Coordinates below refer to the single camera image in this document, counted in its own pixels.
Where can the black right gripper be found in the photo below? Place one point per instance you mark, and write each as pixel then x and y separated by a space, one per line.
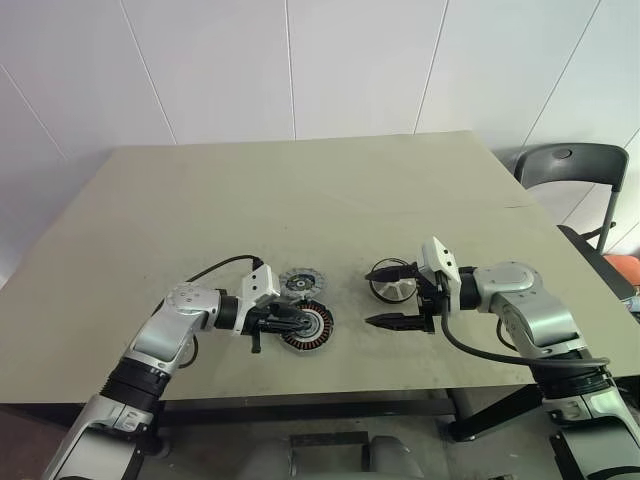
pixel 429 300

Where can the dark grey folding chair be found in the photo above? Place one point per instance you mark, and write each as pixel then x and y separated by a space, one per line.
pixel 570 160

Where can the grey rounded shape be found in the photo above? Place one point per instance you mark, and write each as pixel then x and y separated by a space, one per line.
pixel 392 460

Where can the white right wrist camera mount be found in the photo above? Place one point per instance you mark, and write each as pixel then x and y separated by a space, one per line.
pixel 440 255

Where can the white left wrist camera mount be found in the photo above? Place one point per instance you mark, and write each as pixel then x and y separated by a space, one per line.
pixel 260 287

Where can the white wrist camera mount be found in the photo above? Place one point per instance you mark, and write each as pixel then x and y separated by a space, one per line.
pixel 440 255
pixel 260 287

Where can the round grey motor lid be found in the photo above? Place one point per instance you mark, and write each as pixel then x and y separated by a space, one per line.
pixel 301 283

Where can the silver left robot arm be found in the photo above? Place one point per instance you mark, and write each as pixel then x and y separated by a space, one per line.
pixel 165 330

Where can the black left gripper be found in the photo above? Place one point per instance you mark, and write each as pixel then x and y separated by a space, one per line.
pixel 260 320

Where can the motor housing with copper windings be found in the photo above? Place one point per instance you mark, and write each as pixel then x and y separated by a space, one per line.
pixel 312 345

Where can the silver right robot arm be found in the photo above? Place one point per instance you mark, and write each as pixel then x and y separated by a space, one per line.
pixel 520 300

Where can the black metal table frame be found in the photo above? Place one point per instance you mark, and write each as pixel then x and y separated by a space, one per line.
pixel 300 412

